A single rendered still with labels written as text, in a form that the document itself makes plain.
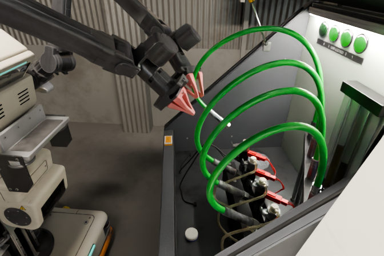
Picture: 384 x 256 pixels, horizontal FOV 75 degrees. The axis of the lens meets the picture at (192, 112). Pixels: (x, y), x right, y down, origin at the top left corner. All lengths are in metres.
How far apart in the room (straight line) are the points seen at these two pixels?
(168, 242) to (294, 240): 0.33
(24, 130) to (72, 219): 0.82
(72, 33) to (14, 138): 0.55
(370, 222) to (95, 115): 2.88
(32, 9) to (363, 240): 0.62
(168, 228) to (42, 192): 0.61
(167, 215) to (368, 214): 0.50
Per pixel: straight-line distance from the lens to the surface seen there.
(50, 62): 1.07
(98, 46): 0.57
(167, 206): 0.77
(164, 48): 0.60
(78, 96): 3.04
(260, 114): 1.11
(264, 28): 0.71
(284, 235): 0.48
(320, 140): 0.50
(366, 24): 0.74
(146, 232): 1.90
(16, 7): 0.54
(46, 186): 1.19
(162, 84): 0.64
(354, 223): 0.42
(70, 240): 1.64
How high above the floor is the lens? 1.54
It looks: 29 degrees down
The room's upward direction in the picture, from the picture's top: straight up
